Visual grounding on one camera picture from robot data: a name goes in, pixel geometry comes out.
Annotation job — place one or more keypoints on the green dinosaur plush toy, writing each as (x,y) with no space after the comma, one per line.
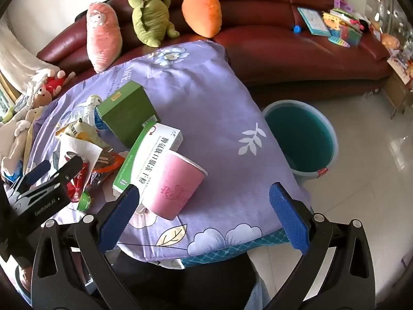
(148,16)

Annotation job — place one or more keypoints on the pink carrot plush toy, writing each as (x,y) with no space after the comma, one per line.
(103,38)

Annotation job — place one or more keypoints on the teal patterned table cover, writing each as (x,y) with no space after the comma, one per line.
(226,252)

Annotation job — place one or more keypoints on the person's blue jeans leg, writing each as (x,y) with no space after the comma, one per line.
(263,297)

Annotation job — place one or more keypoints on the green cardboard box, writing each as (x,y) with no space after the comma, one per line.
(125,116)

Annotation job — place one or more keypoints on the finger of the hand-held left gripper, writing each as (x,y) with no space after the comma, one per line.
(39,170)
(69,169)

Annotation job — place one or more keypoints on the small orange plush toy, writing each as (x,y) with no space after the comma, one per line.
(391,42)

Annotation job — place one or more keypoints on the wooden cabinet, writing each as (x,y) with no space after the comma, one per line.
(397,90)

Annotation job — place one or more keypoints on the person's dark clothing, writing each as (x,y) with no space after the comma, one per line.
(187,284)

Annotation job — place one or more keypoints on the white green medicine box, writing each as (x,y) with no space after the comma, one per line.
(145,158)

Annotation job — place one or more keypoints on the teal plastic bucket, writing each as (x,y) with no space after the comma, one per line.
(300,135)

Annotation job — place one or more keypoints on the purple floral bed sheet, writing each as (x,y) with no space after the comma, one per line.
(209,103)

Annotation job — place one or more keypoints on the orange carrot plush toy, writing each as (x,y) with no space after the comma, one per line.
(201,13)

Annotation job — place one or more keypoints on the blue white snack pouch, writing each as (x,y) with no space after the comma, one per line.
(100,123)

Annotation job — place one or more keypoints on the dark red leather sofa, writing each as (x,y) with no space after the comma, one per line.
(274,38)

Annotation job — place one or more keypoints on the pink paper cup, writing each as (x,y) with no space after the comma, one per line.
(171,187)

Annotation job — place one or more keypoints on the white crumpled plastic bag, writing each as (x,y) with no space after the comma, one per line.
(84,150)

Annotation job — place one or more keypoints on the orange snack packet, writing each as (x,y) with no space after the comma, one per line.
(106,171)

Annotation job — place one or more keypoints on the yellow white snack wrapper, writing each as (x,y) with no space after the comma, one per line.
(75,130)

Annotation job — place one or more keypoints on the white rabbit plush toy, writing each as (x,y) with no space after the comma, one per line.
(19,129)

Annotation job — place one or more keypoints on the red white plastic cup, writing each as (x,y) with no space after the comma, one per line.
(79,182)

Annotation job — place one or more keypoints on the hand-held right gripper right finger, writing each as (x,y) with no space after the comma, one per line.
(290,219)

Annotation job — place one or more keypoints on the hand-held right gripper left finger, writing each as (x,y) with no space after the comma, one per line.
(118,221)

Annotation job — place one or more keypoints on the white fleece blanket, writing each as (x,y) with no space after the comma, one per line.
(19,58)

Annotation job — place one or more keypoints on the white green yogurt cup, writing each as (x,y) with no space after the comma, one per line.
(92,106)

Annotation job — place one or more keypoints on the brown striped wrapper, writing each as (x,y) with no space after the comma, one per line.
(109,160)

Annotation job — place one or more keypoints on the small blue ball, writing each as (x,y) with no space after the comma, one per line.
(296,29)

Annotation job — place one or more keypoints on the colourful books pile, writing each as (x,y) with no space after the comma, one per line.
(345,25)

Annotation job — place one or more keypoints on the small green ball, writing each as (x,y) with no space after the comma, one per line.
(85,201)

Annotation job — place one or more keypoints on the light blue book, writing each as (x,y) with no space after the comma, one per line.
(313,21)

